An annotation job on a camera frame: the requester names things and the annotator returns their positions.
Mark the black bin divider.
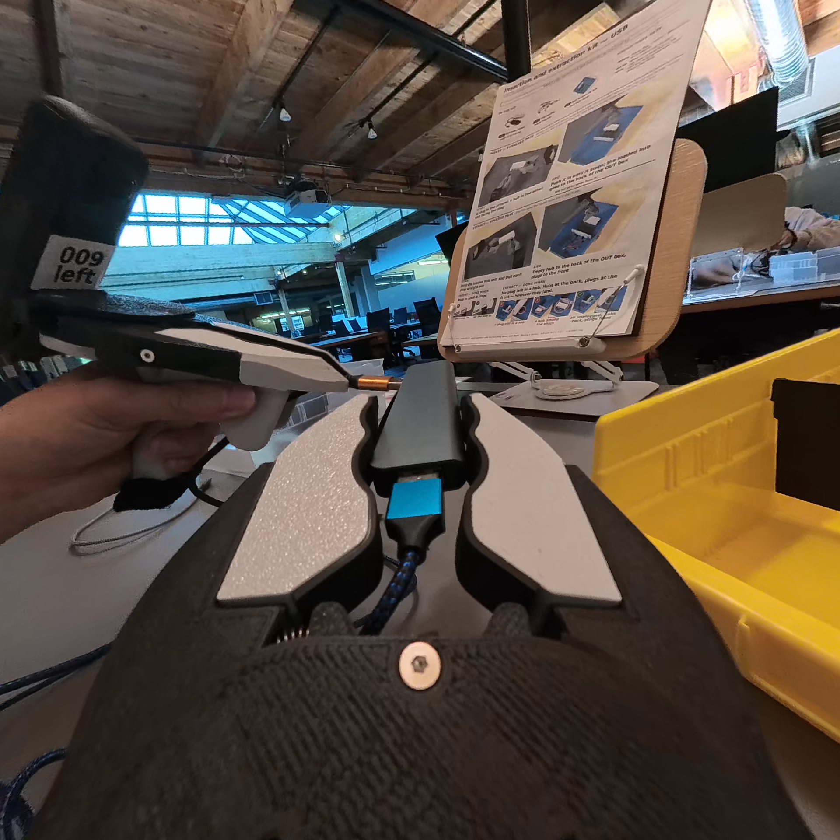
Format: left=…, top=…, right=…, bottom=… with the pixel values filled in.
left=770, top=377, right=840, bottom=514

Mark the white ceiling projector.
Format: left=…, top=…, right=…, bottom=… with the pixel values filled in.
left=284, top=189, right=330, bottom=222

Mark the wooden document stand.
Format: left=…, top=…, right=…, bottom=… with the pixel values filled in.
left=689, top=172, right=790, bottom=265

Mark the thick black usb cable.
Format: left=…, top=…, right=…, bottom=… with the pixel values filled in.
left=189, top=374, right=404, bottom=508

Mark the skylight window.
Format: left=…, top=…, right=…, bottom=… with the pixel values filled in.
left=117, top=192, right=353, bottom=248

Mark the group of black office chairs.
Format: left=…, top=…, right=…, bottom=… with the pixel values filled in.
left=314, top=297, right=442, bottom=370

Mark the black ceiling pipe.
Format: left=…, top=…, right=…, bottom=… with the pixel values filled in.
left=327, top=0, right=511, bottom=84

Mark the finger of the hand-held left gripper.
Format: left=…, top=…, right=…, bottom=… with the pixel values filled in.
left=238, top=356, right=360, bottom=395
left=156, top=325, right=330, bottom=362

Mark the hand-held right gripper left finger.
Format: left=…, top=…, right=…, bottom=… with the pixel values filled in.
left=217, top=394, right=383, bottom=608

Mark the printed instruction sheet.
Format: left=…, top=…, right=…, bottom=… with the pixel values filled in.
left=440, top=0, right=714, bottom=350

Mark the grey braided usb cable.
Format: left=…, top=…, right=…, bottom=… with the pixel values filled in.
left=67, top=478, right=212, bottom=557

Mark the person's left hand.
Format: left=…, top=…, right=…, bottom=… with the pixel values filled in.
left=0, top=364, right=258, bottom=543

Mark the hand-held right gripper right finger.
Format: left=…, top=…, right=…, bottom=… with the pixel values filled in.
left=457, top=394, right=623, bottom=608

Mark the yellow plastic bin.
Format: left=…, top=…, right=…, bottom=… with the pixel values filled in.
left=591, top=328, right=840, bottom=747

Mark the blue braided cable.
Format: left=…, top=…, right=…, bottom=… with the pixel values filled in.
left=0, top=478, right=447, bottom=840

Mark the silver ventilation duct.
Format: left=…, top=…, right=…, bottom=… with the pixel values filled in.
left=747, top=0, right=812, bottom=88

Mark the black monitor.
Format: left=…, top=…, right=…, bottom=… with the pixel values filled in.
left=676, top=85, right=783, bottom=196

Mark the grey usb hub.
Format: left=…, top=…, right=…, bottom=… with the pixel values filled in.
left=371, top=360, right=471, bottom=497

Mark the clear plastic bin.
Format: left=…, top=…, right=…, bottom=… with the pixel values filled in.
left=287, top=357, right=389, bottom=429
left=766, top=247, right=840, bottom=281

